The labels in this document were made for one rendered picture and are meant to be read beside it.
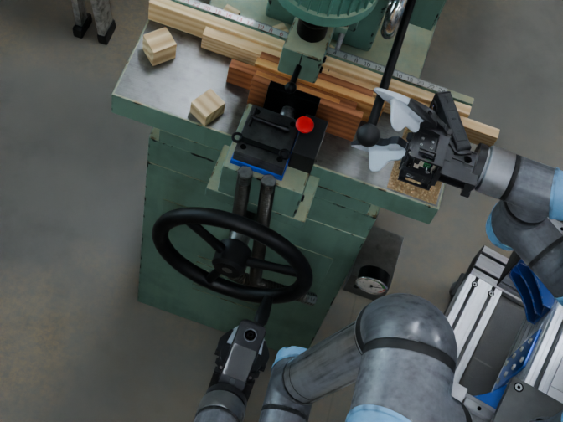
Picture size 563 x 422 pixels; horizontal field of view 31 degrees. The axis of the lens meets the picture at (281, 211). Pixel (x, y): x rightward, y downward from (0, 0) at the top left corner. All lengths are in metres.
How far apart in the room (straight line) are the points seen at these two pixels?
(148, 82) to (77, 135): 1.01
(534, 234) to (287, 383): 0.46
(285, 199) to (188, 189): 0.33
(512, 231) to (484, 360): 0.83
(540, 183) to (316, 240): 0.56
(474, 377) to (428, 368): 1.22
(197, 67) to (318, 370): 0.64
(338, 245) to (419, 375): 0.80
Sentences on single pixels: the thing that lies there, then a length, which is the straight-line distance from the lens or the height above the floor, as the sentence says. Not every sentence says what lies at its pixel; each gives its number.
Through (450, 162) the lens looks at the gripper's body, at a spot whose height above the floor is 1.11.
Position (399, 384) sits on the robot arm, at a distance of 1.22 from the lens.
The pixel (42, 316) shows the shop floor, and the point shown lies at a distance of 2.59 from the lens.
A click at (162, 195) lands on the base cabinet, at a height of 0.60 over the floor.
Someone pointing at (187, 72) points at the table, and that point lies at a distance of 1.84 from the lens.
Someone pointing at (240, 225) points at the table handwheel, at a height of 0.95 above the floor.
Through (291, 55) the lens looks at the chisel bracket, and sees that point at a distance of 1.74.
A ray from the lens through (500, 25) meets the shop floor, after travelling 3.27.
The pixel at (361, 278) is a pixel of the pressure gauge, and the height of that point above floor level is 0.68.
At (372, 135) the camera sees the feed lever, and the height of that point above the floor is 1.17.
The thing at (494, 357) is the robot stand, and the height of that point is 0.21.
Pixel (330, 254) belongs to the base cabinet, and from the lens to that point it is 2.04.
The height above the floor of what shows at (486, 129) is 0.94.
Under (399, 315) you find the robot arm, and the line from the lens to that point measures 1.26.
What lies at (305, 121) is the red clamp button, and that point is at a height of 1.02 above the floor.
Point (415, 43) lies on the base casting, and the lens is 2.10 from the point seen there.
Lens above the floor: 2.42
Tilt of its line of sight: 62 degrees down
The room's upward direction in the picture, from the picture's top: 18 degrees clockwise
